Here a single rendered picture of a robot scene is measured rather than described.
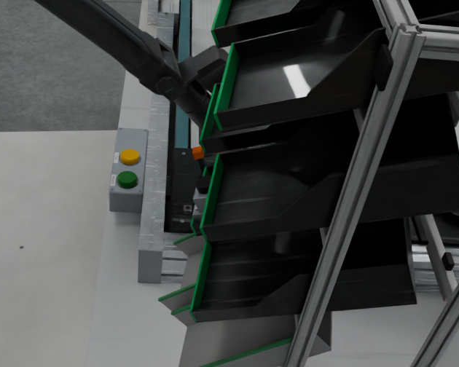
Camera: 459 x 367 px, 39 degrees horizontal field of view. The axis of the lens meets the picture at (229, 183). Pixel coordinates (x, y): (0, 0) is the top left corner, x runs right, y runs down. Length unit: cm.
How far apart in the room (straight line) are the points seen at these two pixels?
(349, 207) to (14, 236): 91
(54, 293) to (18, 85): 209
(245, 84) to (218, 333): 47
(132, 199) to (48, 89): 195
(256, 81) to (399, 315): 79
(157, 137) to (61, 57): 204
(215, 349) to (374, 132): 54
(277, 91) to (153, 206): 71
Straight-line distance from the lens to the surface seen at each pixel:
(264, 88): 66
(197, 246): 116
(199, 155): 127
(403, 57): 54
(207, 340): 104
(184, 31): 187
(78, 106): 313
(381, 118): 56
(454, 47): 55
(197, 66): 114
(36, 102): 317
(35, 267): 135
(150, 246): 125
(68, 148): 159
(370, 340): 131
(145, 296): 129
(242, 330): 100
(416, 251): 135
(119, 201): 135
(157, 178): 138
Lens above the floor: 190
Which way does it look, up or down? 43 degrees down
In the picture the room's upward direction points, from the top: 9 degrees clockwise
